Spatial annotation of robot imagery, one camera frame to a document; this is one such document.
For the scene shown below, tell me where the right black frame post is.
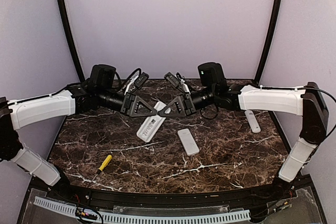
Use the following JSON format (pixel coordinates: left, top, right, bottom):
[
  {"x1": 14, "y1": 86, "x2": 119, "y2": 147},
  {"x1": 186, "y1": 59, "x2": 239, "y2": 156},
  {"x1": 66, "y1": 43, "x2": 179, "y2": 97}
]
[{"x1": 254, "y1": 0, "x2": 281, "y2": 84}]

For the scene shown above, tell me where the black frame post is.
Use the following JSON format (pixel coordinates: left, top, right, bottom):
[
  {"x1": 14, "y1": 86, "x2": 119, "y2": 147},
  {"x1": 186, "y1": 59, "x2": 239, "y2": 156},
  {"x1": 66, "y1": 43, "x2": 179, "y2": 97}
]
[
  {"x1": 57, "y1": 0, "x2": 85, "y2": 82},
  {"x1": 254, "y1": 0, "x2": 281, "y2": 84}
]

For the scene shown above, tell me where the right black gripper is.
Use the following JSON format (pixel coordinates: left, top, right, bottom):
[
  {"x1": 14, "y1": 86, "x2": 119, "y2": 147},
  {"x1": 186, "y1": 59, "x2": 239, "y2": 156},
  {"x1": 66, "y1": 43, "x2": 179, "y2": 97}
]
[{"x1": 159, "y1": 86, "x2": 217, "y2": 117}]

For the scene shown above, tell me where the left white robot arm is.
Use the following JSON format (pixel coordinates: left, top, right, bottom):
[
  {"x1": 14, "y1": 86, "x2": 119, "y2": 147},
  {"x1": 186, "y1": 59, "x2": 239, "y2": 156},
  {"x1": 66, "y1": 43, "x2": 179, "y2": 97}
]
[{"x1": 1, "y1": 64, "x2": 157, "y2": 201}]

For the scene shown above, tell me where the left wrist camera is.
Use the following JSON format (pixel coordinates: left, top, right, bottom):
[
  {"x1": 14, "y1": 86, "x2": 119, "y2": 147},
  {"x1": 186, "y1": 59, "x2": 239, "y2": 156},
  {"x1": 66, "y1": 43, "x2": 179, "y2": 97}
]
[{"x1": 124, "y1": 72, "x2": 149, "y2": 94}]

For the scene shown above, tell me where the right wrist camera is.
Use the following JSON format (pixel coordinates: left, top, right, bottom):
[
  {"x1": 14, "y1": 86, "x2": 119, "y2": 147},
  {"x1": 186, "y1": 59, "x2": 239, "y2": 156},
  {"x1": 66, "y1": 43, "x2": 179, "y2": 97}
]
[{"x1": 164, "y1": 72, "x2": 190, "y2": 93}]

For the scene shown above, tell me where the white remote with display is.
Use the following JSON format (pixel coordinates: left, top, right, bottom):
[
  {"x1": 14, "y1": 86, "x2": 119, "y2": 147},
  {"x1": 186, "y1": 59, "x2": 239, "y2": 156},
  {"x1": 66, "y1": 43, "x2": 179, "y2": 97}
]
[{"x1": 136, "y1": 115, "x2": 166, "y2": 143}]

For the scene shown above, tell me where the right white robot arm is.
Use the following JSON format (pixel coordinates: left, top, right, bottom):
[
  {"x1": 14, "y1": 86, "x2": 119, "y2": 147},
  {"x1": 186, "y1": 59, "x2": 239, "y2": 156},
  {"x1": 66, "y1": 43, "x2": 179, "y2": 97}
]
[{"x1": 158, "y1": 62, "x2": 329, "y2": 200}]

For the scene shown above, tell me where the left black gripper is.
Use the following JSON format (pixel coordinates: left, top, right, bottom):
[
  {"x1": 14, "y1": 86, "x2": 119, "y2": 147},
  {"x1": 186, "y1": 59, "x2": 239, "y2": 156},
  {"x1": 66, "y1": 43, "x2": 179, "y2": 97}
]
[{"x1": 98, "y1": 87, "x2": 157, "y2": 118}]

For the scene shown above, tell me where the yellow handled screwdriver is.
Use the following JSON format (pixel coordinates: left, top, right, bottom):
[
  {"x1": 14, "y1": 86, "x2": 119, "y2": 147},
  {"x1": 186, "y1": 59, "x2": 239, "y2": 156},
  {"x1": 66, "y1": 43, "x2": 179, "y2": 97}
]
[{"x1": 96, "y1": 155, "x2": 112, "y2": 175}]

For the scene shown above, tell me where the white right remote control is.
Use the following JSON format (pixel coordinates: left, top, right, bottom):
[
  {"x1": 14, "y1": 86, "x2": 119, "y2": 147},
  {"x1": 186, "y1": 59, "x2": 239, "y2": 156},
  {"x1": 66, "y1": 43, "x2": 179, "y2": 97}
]
[{"x1": 244, "y1": 110, "x2": 261, "y2": 133}]

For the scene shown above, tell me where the white centre remote control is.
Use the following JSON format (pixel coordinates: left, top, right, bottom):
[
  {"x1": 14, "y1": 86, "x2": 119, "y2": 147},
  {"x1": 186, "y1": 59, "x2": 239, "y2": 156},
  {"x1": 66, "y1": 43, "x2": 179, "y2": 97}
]
[{"x1": 177, "y1": 129, "x2": 200, "y2": 156}]

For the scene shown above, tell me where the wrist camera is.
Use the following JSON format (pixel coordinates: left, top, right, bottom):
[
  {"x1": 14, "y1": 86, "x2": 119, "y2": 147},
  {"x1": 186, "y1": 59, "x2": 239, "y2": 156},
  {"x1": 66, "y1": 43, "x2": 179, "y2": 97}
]
[
  {"x1": 164, "y1": 72, "x2": 190, "y2": 93},
  {"x1": 124, "y1": 72, "x2": 149, "y2": 94}
]

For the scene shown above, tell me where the white remote control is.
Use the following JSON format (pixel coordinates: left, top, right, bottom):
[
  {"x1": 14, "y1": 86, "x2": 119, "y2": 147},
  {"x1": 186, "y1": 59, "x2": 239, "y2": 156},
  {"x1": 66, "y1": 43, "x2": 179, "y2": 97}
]
[
  {"x1": 244, "y1": 110, "x2": 261, "y2": 133},
  {"x1": 177, "y1": 129, "x2": 200, "y2": 156}
]

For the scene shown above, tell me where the white slotted cable duct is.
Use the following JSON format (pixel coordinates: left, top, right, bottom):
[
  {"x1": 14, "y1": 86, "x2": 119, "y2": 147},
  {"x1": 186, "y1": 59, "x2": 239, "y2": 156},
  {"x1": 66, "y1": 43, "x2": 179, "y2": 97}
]
[{"x1": 34, "y1": 196, "x2": 250, "y2": 223}]

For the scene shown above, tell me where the black front table rail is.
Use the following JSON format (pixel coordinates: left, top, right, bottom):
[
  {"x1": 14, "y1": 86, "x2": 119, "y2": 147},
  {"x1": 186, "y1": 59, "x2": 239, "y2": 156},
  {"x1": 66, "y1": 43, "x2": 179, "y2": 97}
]
[{"x1": 43, "y1": 184, "x2": 296, "y2": 209}]

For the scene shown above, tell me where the left black frame post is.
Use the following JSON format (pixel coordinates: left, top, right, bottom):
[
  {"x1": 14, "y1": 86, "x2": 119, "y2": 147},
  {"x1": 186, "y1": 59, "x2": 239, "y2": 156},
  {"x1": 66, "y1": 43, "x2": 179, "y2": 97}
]
[{"x1": 57, "y1": 0, "x2": 85, "y2": 82}]

